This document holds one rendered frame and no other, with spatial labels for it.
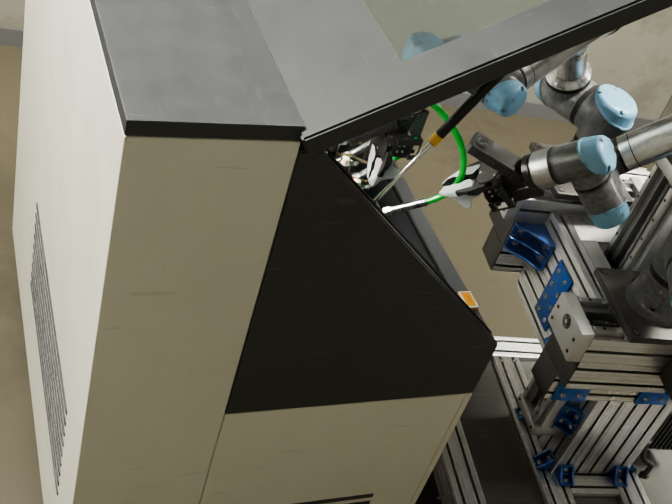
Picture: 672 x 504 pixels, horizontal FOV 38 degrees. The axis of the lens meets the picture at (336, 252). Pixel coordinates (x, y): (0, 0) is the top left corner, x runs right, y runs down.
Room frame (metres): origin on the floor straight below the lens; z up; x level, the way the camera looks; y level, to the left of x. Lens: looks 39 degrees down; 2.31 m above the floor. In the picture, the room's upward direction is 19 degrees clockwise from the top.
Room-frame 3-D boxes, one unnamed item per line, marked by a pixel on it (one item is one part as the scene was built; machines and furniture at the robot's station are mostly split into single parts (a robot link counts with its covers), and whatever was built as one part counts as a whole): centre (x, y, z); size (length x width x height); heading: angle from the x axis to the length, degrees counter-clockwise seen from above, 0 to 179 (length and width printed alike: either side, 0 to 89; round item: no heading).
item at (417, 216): (1.87, -0.20, 0.87); 0.62 x 0.04 x 0.16; 30
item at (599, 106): (2.25, -0.54, 1.20); 0.13 x 0.12 x 0.14; 54
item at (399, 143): (1.78, -0.04, 1.26); 0.09 x 0.08 x 0.12; 120
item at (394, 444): (1.73, 0.03, 0.39); 0.70 x 0.58 x 0.79; 30
